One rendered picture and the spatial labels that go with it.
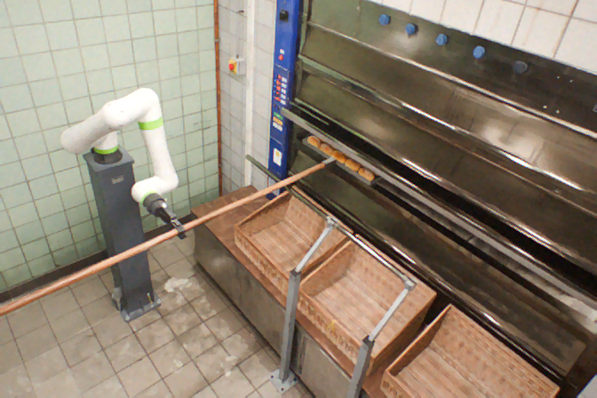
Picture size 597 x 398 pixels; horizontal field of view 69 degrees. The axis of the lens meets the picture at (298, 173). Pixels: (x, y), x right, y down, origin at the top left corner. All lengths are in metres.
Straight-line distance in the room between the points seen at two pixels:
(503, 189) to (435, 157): 0.32
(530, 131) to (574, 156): 0.17
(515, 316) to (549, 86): 1.03
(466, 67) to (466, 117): 0.20
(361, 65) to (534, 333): 1.45
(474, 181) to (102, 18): 2.20
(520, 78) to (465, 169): 0.45
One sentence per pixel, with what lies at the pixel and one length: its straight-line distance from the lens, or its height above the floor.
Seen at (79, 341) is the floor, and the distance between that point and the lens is 3.26.
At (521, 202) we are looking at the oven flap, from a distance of 1.96.
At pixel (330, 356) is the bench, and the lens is 2.39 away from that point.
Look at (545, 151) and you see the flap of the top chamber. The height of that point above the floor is 1.78.
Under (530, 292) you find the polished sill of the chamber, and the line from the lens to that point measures 2.14.
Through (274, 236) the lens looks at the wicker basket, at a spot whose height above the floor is 0.59.
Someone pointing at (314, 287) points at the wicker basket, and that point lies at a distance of 2.55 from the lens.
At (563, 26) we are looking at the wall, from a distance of 1.74.
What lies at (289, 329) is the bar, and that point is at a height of 0.54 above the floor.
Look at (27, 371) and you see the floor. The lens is 3.25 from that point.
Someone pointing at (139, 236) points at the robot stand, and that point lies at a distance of 2.85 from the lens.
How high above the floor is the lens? 2.55
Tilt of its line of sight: 34 degrees down
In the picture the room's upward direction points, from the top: 6 degrees clockwise
